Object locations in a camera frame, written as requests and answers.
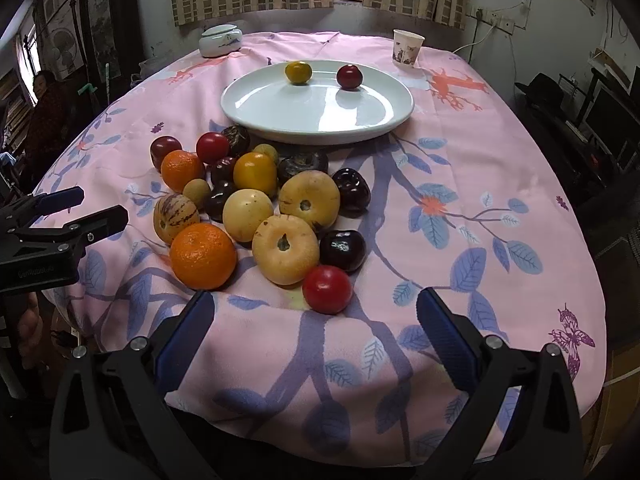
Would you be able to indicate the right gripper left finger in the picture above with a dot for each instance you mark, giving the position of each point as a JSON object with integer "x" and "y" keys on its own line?
{"x": 111, "y": 420}

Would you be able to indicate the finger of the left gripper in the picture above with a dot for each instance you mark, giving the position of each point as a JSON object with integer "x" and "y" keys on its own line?
{"x": 73, "y": 237}
{"x": 25, "y": 211}

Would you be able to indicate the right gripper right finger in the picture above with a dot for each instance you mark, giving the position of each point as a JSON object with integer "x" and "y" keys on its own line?
{"x": 521, "y": 419}

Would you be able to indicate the striped pepino melon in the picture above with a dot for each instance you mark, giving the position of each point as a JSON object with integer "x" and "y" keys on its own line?
{"x": 172, "y": 214}

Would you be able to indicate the dark red plum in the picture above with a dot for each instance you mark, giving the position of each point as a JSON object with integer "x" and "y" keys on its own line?
{"x": 349, "y": 77}
{"x": 161, "y": 147}

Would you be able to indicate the large orange mandarin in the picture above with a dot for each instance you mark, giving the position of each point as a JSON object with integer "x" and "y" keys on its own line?
{"x": 202, "y": 256}

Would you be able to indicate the pale yellow round fruit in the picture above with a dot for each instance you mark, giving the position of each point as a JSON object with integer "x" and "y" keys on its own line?
{"x": 244, "y": 211}

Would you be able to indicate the tan dimpled fruit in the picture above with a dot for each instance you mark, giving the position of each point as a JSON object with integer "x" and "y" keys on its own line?
{"x": 285, "y": 249}

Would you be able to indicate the yellow pear-like fruit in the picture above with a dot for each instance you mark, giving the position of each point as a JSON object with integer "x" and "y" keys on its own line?
{"x": 312, "y": 196}

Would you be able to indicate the small red tomato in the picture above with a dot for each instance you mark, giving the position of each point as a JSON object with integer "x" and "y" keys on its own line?
{"x": 327, "y": 290}

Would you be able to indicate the large yellow-green citrus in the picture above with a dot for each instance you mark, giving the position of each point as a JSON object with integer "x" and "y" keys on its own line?
{"x": 298, "y": 72}

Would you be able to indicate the black cherry fruit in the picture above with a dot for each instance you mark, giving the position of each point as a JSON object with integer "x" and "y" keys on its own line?
{"x": 355, "y": 194}

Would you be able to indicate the person's left hand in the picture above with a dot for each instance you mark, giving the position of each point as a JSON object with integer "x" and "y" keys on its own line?
{"x": 30, "y": 328}

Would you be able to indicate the dark black plum centre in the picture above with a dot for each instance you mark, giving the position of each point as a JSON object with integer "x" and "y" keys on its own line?
{"x": 214, "y": 205}

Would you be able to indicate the dark purple plum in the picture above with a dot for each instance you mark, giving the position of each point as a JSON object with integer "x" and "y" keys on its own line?
{"x": 222, "y": 170}

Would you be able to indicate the orange-yellow tomato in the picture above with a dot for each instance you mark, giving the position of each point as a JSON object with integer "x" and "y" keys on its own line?
{"x": 256, "y": 171}

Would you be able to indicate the dark brown mangosteen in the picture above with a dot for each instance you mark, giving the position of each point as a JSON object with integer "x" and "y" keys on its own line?
{"x": 238, "y": 138}

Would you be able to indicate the small olive-green fruit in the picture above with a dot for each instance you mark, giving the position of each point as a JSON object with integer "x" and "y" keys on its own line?
{"x": 268, "y": 150}

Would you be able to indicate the white oval plate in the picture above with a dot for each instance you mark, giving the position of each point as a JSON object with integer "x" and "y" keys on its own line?
{"x": 320, "y": 112}

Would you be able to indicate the white lidded ceramic jar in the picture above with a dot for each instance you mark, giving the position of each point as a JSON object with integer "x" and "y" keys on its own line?
{"x": 220, "y": 40}

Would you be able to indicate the dark flat persimmon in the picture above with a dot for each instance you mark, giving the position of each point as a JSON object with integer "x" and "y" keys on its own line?
{"x": 300, "y": 162}

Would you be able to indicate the pink floral tablecloth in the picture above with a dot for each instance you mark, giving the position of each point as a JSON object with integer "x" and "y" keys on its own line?
{"x": 462, "y": 201}

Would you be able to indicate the computer monitor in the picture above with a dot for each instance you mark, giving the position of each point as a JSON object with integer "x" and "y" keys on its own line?
{"x": 611, "y": 118}

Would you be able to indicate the patterned paper cup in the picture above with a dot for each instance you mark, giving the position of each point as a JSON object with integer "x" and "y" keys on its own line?
{"x": 406, "y": 46}

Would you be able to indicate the wall power strip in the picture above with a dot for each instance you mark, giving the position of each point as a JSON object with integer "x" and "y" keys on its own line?
{"x": 494, "y": 19}

